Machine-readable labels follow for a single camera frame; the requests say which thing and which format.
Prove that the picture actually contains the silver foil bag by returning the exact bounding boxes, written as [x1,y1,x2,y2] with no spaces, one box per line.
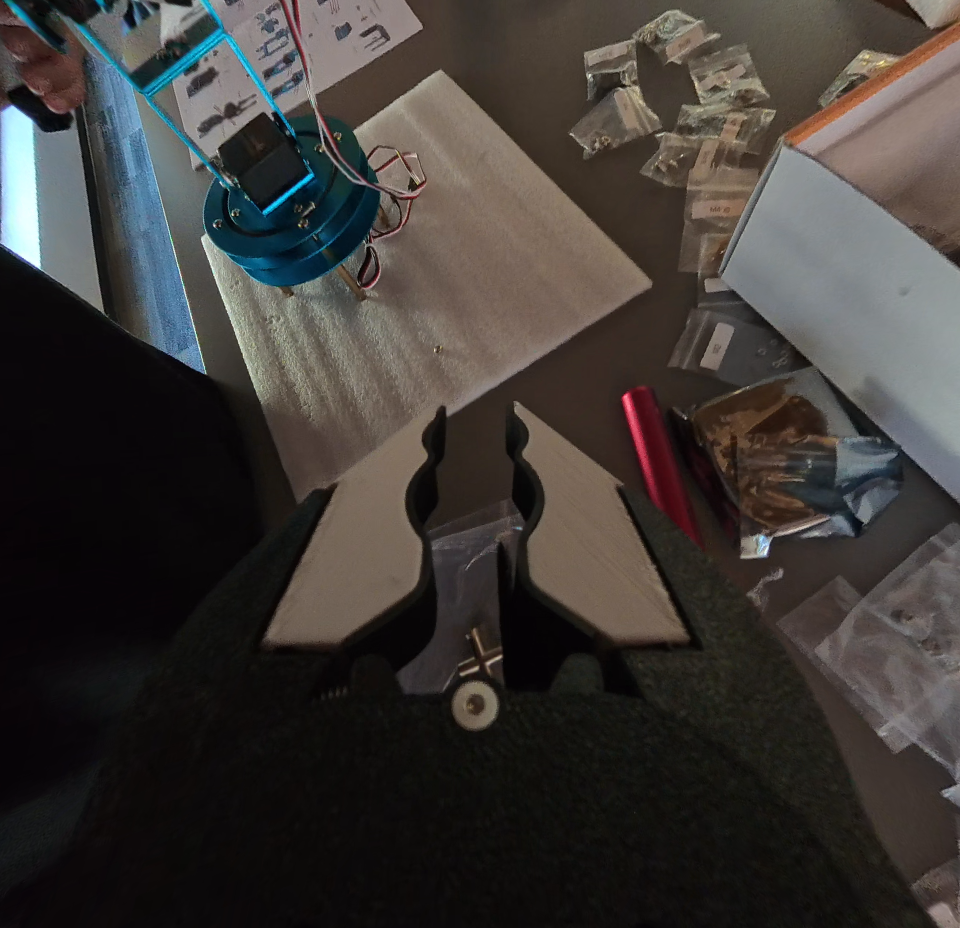
[690,376,905,562]

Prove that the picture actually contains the white foam sheet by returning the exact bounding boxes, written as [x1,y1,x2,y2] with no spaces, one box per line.
[201,69,654,494]

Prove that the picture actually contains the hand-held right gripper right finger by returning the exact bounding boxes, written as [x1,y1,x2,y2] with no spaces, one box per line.
[504,401,693,649]

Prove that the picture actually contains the dark red tube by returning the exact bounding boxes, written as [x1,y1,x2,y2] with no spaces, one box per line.
[669,406,740,541]

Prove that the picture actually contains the clear bag with metal part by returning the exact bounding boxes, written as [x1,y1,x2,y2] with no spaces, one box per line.
[401,499,526,697]

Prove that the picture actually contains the printed instruction sheet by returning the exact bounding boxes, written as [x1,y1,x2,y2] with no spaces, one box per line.
[171,0,425,172]

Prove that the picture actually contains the red metal cylinder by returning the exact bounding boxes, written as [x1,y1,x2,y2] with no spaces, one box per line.
[621,388,706,550]

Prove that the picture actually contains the pile of small screw bags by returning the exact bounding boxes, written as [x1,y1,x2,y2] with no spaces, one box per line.
[502,0,905,389]

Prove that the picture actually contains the grey desk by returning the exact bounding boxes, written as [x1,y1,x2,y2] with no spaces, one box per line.
[135,0,960,928]

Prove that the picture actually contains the person's black shirt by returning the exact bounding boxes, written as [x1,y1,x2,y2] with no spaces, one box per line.
[0,245,294,928]

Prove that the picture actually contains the orange white cardboard box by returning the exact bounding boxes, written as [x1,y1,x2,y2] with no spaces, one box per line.
[718,24,960,503]

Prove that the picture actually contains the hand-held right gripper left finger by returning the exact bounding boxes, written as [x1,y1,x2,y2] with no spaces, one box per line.
[261,406,449,652]

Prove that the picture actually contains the person's left hand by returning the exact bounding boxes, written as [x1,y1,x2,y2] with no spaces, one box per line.
[0,5,90,115]

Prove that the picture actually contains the blue toy robot arm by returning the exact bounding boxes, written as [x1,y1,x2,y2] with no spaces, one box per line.
[0,0,429,303]

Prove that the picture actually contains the crumpled clear plastic bag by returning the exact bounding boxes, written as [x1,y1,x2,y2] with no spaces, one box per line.
[750,523,960,794]

